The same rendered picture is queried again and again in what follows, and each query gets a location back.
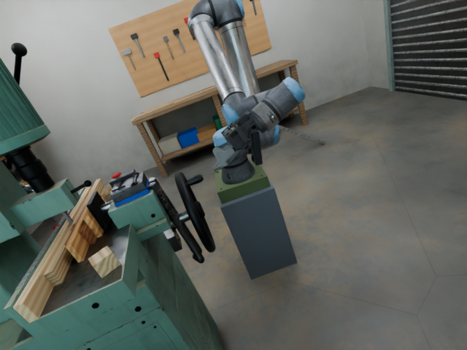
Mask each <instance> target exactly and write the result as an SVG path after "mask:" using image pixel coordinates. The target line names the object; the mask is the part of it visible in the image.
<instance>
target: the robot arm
mask: <svg viewBox="0 0 467 350"><path fill-rule="evenodd" d="M244 16H245V11H244V8H243V3H242V1H241V0H201V1H199V2H198V3H196V4H195V6H194V7H193V8H192V10H191V11H190V14H189V17H188V29H189V31H190V34H191V35H192V36H193V37H194V38H195V39H197V42H198V44H199V47H200V49H201V51H202V54H203V56H204V59H205V61H206V64H207V65H208V68H209V71H210V73H211V76H212V77H213V80H214V82H215V85H216V87H217V89H218V92H219V94H220V97H221V99H222V103H223V105H222V113H223V115H224V118H225V120H226V122H227V124H228V126H226V127H224V128H221V129H220V130H219V131H217V132H215V134H214V135H213V142H214V146H215V148H214V149H213V153H214V155H215V157H216V159H217V162H216V164H215V166H214V167H213V169H214V170H217V169H222V181H223V182H224V183H226V184H230V185H232V184H238V183H242V182H245V181H247V180H249V179H250V178H251V177H253V175H254V174H255V169H254V166H253V165H252V164H251V162H250V161H249V160H248V158H247V155H248V154H251V155H252V162H253V163H254V164H255V165H261V164H263V161H262V155H261V150H262V149H266V148H268V147H271V146H273V145H276V144H277V143H278V142H279V140H280V132H279V125H278V123H279V122H280V121H281V120H282V119H283V118H284V117H285V116H287V115H288V114H289V113H290V112H291V111H292V110H293V109H294V108H296V107H297V106H298V105H299V104H300V103H301V102H302V101H303V100H304V99H305V93H304V91H303V89H302V87H301V86H300V84H299V83H298V82H297V81H296V80H294V79H293V78H291V77H288V78H286V79H285V80H283V81H282V82H281V83H280V84H279V85H278V86H277V87H274V88H272V89H270V90H267V91H265V92H260V89H259V84H258V81H257V78H256V73H255V70H254V66H253V62H252V57H251V54H250V51H249V46H248V43H247V38H246V35H245V30H244V27H243V20H242V18H243V17H244ZM216 26H218V28H219V31H220V34H221V36H222V41H223V43H224V47H225V51H226V53H227V57H226V54H225V52H224V50H223V48H222V46H221V44H220V41H219V39H218V37H217V35H216V34H215V31H214V29H215V27H216ZM227 58H228V59H227Z"/></svg>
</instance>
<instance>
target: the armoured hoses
mask: <svg viewBox="0 0 467 350"><path fill-rule="evenodd" d="M149 183H150V184H149V185H148V187H149V189H150V190H154V192H155V193H156V196H157V197H158V199H159V201H160V202H161V204H162V206H163V207H164V209H165V211H166V213H167V214H168V216H169V218H170V220H171V221H172V223H173V224H174V225H175V227H176V228H177V230H178V232H179V233H180V234H181V236H182V238H183V239H184V241H185V242H186V244H187V245H188V247H189V248H190V250H191V251H192V253H193V255H192V258H193V259H194V260H196V261H197V262H198V263H203V262H204V257H203V255H202V249H201V247H200V246H199V244H198V243H197V241H196V239H195V238H194V237H193V235H192V233H191V232H190V230H189V228H188V227H187V226H186V224H185V222H184V223H181V221H180V219H179V218H178V217H177V214H178V212H177V210H176V209H175V207H174V206H173V205H172V202H171V201H170V199H169V198H168V197H167V195H166V193H165V192H164V190H163V189H162V187H161V186H160V183H159V182H158V181H157V179H156V177H153V178H151V179H149Z"/></svg>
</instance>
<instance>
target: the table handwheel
mask: <svg viewBox="0 0 467 350"><path fill-rule="evenodd" d="M175 181H176V184H177V187H178V190H179V194H180V195H181V198H182V201H183V204H184V206H185V208H186V210H185V211H183V212H180V213H178V214H177V217H178V218H179V219H180V221H181V223H184V222H186V221H188V220H191V222H192V225H193V226H194V228H195V230H196V232H197V234H198V236H199V238H200V240H201V242H202V244H203V245H204V247H205V249H206V250H207V251H208V252H211V253H212V252H214V251H215V243H214V240H213V237H212V235H211V232H210V229H209V227H208V224H207V223H206V220H205V218H204V216H205V213H204V210H203V208H202V205H201V203H200V202H199V201H197V200H196V197H195V195H194V193H193V191H192V189H191V187H190V186H188V187H187V185H186V181H187V179H186V177H185V176H184V174H183V173H182V172H177V173H176V174H175ZM174 227H175V225H174V224H173V223H172V221H171V220H170V228H174Z"/></svg>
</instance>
